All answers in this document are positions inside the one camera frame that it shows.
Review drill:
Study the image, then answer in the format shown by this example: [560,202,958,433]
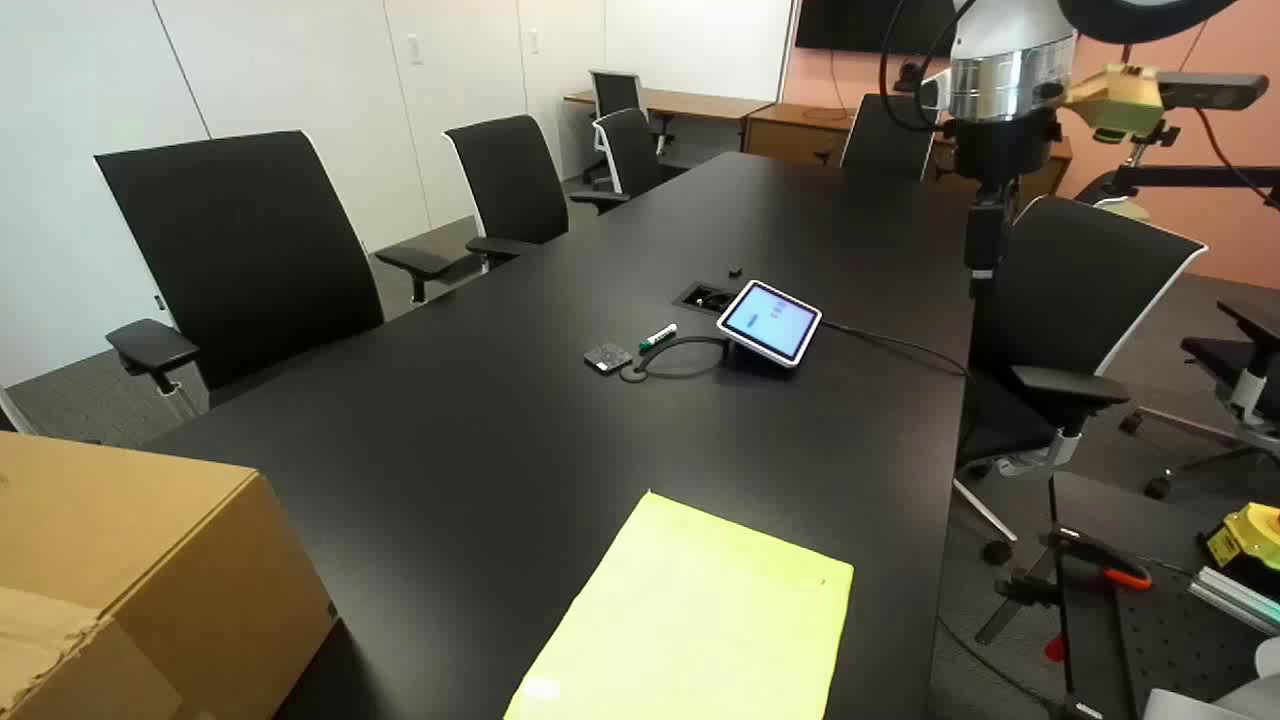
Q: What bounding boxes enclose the yellow towel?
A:
[506,491,857,720]

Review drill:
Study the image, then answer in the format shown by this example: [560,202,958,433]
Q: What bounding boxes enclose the small black phone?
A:
[586,342,638,376]

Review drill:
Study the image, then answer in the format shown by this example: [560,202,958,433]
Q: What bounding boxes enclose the black office chair far left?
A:
[573,107,679,211]

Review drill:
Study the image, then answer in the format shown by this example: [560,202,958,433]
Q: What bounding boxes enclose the wooden desk at back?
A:
[560,82,857,171]

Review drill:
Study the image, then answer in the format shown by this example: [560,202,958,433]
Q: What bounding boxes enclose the black office chair near left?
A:
[98,133,386,395]

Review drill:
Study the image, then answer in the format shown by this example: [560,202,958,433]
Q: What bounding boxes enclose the black white office chair right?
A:
[951,195,1201,562]

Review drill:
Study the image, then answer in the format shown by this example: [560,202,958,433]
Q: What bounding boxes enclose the black tripod with clamp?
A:
[975,476,1154,720]

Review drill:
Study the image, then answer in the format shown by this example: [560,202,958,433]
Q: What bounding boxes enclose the brown cardboard box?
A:
[0,433,338,720]

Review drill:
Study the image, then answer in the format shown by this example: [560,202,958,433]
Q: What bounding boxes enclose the black cable on table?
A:
[615,331,735,389]

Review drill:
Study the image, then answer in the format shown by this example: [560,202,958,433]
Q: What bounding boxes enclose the tablet with white frame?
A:
[716,280,824,366]

